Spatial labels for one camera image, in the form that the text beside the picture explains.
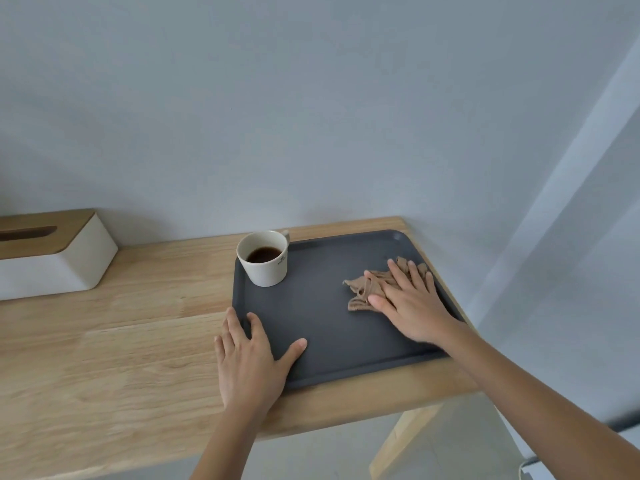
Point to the white ceramic cup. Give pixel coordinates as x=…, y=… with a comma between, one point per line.
x=265, y=267

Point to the person's left hand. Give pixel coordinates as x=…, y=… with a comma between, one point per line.
x=248, y=367

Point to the dark grey rectangular tray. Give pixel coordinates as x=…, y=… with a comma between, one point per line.
x=320, y=314

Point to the wooden table leg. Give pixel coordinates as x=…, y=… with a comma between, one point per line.
x=402, y=442

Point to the beige cloth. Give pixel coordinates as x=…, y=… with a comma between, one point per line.
x=362, y=292

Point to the person's right thumb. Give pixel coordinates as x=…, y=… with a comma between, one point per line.
x=382, y=304

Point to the person's right middle finger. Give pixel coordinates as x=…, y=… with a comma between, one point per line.
x=398, y=275

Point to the person's left middle finger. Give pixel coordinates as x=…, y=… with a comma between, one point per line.
x=236, y=330

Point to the person's right forearm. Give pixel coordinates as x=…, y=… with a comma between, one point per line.
x=530, y=409

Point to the person's left thumb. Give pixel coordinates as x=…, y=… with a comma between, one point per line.
x=291, y=353

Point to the person's right little finger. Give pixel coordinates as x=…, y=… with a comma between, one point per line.
x=431, y=284

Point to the white tissue box wooden lid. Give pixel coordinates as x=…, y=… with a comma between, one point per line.
x=45, y=259

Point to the person's left forearm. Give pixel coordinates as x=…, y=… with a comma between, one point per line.
x=226, y=442

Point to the black coffee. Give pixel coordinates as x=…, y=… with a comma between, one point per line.
x=264, y=254

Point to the person's right hand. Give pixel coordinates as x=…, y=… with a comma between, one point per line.
x=414, y=307

